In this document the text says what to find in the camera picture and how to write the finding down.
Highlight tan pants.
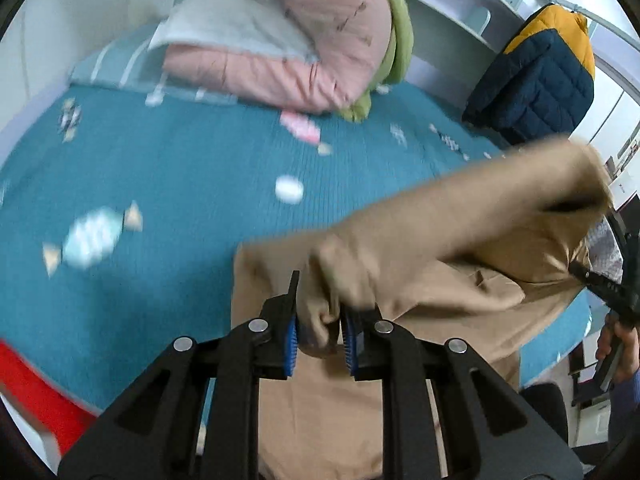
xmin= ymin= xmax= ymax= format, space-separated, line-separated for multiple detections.
xmin=232 ymin=137 xmax=615 ymax=480

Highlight teal printed blanket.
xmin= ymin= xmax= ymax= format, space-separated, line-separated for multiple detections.
xmin=0 ymin=79 xmax=593 ymax=413

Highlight navy and yellow puffer jacket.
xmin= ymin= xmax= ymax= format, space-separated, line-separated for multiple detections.
xmin=461 ymin=4 xmax=597 ymax=145

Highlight teal striped pillow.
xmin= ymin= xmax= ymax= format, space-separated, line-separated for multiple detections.
xmin=69 ymin=27 xmax=241 ymax=107

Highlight red plastic object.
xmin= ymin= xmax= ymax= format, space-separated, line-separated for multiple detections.
xmin=0 ymin=339 xmax=98 ymax=433

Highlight pink quilt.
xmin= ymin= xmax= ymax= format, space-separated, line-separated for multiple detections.
xmin=162 ymin=0 xmax=393 ymax=116

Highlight green quilt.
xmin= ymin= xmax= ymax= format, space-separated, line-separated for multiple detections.
xmin=337 ymin=0 xmax=415 ymax=123

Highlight black chair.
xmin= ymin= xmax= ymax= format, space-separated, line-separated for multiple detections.
xmin=520 ymin=384 xmax=571 ymax=448

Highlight white pillow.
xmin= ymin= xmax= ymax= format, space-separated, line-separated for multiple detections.
xmin=148 ymin=0 xmax=321 ymax=65

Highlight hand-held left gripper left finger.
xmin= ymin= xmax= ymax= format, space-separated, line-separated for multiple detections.
xmin=57 ymin=270 xmax=301 ymax=480

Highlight person's right forearm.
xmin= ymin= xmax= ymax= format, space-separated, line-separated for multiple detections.
xmin=606 ymin=366 xmax=640 ymax=453

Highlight white shelf unit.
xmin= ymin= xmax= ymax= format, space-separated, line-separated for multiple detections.
xmin=390 ymin=0 xmax=546 ymax=86

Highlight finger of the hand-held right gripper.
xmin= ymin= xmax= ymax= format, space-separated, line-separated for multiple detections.
xmin=546 ymin=199 xmax=607 ymax=214
xmin=569 ymin=259 xmax=632 ymax=313

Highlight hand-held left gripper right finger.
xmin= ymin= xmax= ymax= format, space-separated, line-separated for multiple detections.
xmin=340 ymin=306 xmax=586 ymax=480

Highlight person's right hand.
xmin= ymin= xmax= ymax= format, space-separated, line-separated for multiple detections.
xmin=596 ymin=311 xmax=640 ymax=386

